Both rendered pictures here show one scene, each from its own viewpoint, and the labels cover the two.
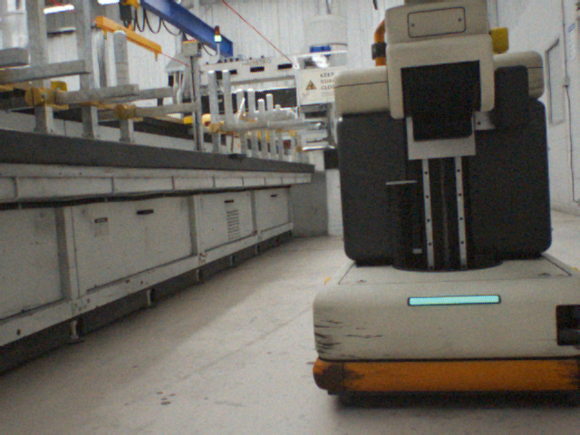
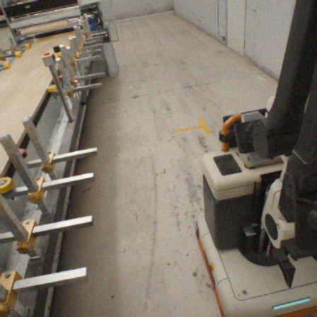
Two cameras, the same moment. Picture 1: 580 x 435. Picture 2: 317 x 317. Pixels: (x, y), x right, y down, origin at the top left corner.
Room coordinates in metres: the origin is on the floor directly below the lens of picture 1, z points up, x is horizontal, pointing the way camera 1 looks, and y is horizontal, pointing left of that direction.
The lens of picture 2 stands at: (0.90, 0.29, 1.60)
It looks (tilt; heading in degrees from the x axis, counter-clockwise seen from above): 37 degrees down; 345
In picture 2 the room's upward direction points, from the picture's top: 10 degrees counter-clockwise
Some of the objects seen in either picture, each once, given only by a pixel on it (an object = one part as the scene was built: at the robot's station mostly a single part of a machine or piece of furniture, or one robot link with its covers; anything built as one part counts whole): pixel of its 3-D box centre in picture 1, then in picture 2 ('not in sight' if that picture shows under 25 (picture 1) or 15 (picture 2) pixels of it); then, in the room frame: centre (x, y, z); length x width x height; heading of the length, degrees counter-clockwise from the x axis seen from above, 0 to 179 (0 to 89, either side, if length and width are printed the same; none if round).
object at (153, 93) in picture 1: (110, 99); (49, 186); (1.99, 0.56, 0.83); 0.43 x 0.03 x 0.04; 78
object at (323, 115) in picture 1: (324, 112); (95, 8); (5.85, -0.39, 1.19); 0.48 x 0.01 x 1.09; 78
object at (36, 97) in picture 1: (47, 99); (27, 236); (1.74, 0.67, 0.81); 0.14 x 0.06 x 0.05; 168
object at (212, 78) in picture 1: (215, 118); (68, 86); (3.18, 0.36, 0.89); 0.04 x 0.04 x 0.48; 78
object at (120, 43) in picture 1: (124, 98); (44, 157); (2.20, 0.57, 0.87); 0.04 x 0.04 x 0.48; 78
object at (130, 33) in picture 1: (131, 35); not in sight; (8.22, 1.95, 2.65); 1.71 x 0.09 x 0.32; 168
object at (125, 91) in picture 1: (67, 98); (41, 231); (1.74, 0.61, 0.80); 0.43 x 0.03 x 0.04; 78
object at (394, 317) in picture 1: (449, 309); (260, 255); (1.58, -0.40, 0.16); 0.67 x 0.64 x 0.25; 168
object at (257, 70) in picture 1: (264, 145); (61, 27); (6.36, 0.23, 0.95); 1.65 x 0.70 x 1.90; 78
